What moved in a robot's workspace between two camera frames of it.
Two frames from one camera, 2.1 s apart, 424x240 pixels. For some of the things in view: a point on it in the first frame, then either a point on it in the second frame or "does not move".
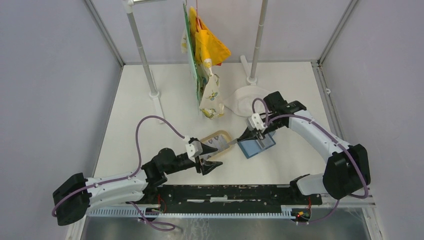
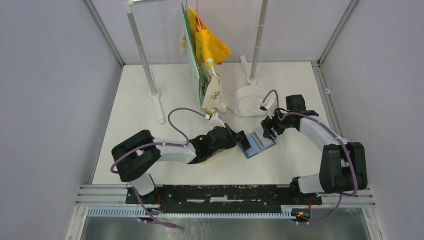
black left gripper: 208,166 to 234,137
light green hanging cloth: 191,56 does not move
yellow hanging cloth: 207,46 does not move
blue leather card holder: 252,146 does not move
